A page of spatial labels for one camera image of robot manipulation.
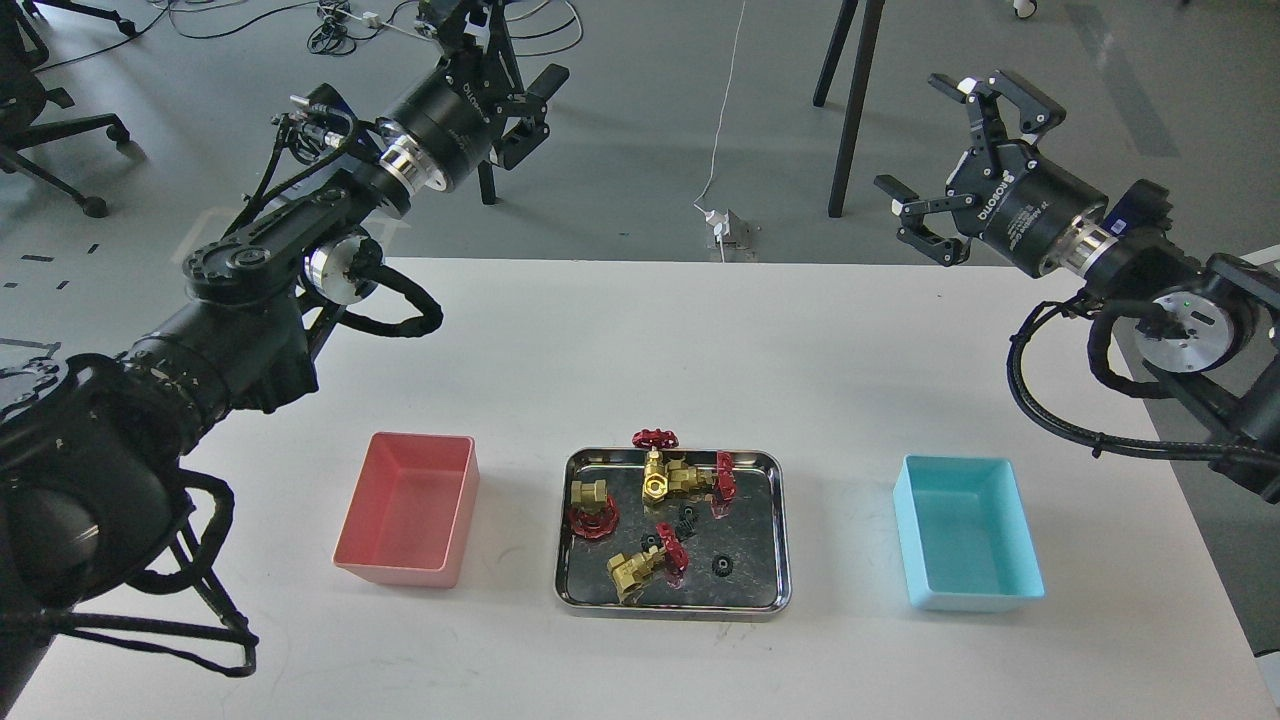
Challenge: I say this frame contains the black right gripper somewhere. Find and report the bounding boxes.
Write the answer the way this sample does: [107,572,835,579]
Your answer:
[874,70,1108,277]

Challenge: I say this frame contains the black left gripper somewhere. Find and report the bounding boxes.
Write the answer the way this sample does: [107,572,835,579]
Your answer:
[384,1,570,193]

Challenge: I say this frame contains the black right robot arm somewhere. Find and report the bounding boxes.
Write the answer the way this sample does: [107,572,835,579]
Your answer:
[876,70,1279,503]

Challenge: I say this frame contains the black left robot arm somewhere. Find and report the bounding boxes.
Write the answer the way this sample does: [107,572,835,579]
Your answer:
[1,1,570,712]

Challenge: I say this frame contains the light blue plastic box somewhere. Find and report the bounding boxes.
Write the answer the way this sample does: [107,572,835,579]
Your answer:
[892,454,1046,612]

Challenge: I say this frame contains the pink plastic box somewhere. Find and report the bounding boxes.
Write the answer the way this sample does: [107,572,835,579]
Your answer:
[332,432,480,588]

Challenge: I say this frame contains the white power adapter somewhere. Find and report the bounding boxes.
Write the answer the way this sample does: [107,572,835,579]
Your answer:
[703,210,755,252]

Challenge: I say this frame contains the shiny metal tray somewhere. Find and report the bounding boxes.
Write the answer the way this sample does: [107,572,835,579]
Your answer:
[554,448,792,619]

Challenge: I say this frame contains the black office chair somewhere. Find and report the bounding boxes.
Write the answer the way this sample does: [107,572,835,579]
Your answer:
[0,0,140,219]

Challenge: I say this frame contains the black floor cables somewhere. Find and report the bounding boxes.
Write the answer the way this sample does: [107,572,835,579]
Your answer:
[20,0,584,70]

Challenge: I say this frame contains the white cable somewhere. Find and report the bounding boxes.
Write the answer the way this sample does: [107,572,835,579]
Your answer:
[692,0,748,263]

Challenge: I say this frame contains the brass valve side red handle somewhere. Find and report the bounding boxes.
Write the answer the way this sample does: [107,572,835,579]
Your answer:
[666,451,739,505]

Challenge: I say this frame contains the brass valve top red handle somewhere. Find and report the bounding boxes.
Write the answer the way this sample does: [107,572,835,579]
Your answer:
[632,428,678,505]

